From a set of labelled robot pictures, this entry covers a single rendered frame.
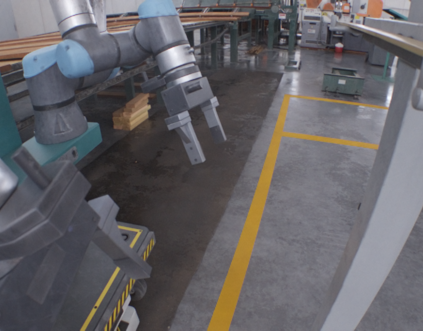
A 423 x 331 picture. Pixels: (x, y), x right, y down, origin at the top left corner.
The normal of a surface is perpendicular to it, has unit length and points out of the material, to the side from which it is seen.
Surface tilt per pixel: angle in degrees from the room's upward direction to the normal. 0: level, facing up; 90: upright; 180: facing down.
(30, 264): 67
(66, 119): 73
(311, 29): 90
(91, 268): 0
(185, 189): 0
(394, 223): 90
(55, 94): 90
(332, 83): 90
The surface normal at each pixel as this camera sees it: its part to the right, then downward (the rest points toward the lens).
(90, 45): 0.64, -0.08
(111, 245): -0.08, 0.62
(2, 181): 0.89, -0.43
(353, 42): -0.31, 0.49
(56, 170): -0.43, -0.73
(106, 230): 0.90, -0.29
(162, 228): -0.02, -0.86
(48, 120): 0.11, 0.22
